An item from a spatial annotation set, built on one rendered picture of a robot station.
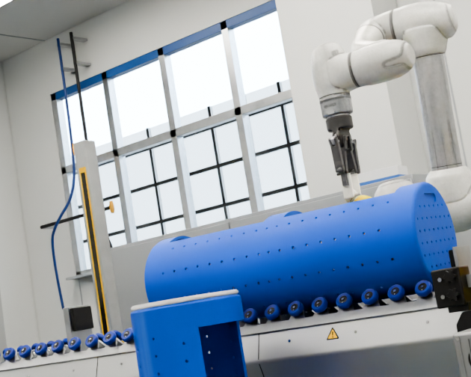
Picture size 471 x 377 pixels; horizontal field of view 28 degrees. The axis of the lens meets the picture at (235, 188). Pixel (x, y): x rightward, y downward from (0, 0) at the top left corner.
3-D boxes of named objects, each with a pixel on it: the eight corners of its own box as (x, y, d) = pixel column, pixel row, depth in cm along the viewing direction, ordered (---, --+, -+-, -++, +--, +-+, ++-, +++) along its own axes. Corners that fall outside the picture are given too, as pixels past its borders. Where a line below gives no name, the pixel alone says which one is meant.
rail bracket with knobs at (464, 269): (451, 311, 225) (443, 268, 227) (480, 307, 222) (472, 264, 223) (436, 315, 217) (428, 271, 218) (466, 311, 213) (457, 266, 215)
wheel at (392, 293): (390, 289, 242) (387, 284, 240) (407, 286, 239) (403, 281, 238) (389, 303, 239) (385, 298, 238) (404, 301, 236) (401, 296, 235)
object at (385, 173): (364, 191, 459) (361, 176, 460) (410, 181, 447) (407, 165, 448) (353, 191, 449) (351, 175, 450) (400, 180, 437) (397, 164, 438)
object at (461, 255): (469, 294, 244) (460, 246, 245) (478, 292, 242) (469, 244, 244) (455, 297, 235) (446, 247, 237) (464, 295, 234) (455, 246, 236)
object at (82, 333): (90, 351, 315) (83, 305, 317) (99, 349, 313) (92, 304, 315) (69, 354, 307) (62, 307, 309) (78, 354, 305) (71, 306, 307)
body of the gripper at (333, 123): (333, 120, 271) (339, 152, 270) (319, 118, 264) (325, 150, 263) (356, 114, 267) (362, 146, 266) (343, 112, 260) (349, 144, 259)
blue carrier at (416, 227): (207, 324, 301) (191, 236, 304) (466, 283, 254) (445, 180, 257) (152, 336, 277) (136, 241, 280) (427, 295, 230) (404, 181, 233)
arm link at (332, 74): (310, 99, 264) (353, 87, 258) (300, 46, 266) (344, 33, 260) (324, 103, 274) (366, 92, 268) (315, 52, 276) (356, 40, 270)
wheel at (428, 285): (417, 284, 238) (414, 280, 236) (433, 281, 235) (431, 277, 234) (416, 299, 235) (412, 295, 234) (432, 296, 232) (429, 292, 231)
